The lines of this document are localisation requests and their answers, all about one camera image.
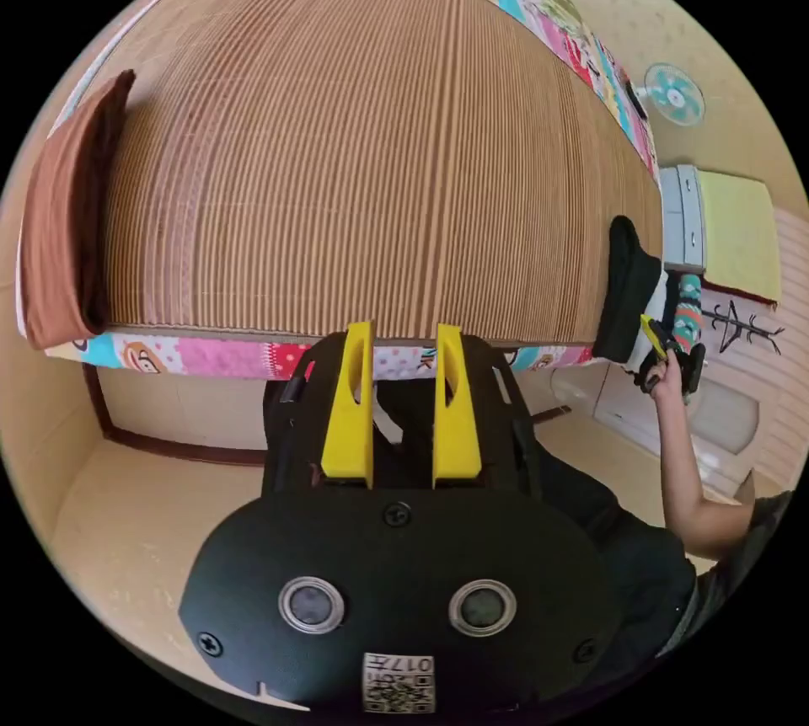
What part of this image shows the person's right hand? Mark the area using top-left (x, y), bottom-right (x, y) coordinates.
top-left (646, 354), bottom-right (683, 401)

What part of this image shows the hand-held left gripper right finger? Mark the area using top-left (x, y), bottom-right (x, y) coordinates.
top-left (431, 323), bottom-right (484, 489)

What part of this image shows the pile of clothes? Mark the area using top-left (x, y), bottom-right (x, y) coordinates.
top-left (592, 214), bottom-right (705, 375)

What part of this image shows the grey drawer cabinet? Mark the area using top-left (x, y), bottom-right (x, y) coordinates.
top-left (659, 164), bottom-right (783, 307)

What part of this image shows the person's body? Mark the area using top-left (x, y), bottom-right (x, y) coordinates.
top-left (375, 378), bottom-right (795, 684)

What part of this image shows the white and teal fan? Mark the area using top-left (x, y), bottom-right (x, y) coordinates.
top-left (631, 62), bottom-right (706, 128)

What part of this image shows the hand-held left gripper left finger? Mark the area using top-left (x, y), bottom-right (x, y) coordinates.
top-left (320, 321), bottom-right (376, 489)

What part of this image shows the bed with woven mat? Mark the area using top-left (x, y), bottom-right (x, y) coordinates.
top-left (15, 0), bottom-right (666, 466)

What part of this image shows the person's right forearm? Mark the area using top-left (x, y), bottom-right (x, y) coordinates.
top-left (653, 386), bottom-right (756, 562)

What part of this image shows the brown pillow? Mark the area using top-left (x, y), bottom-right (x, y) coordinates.
top-left (19, 68), bottom-right (137, 352)

